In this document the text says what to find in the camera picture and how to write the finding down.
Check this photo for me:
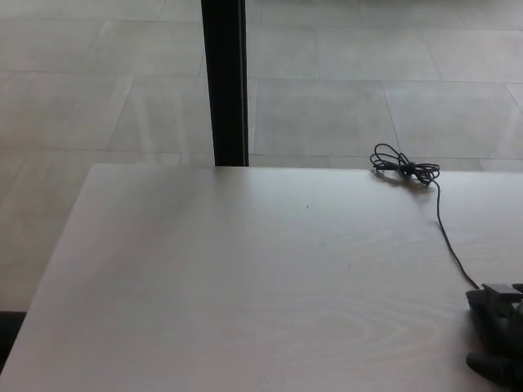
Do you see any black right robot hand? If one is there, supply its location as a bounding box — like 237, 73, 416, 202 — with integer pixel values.
466, 282, 523, 392

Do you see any black mouse cable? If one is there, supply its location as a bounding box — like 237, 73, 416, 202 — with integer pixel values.
369, 143, 481, 289

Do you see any black vertical post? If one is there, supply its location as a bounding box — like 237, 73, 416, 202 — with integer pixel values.
200, 0, 249, 167

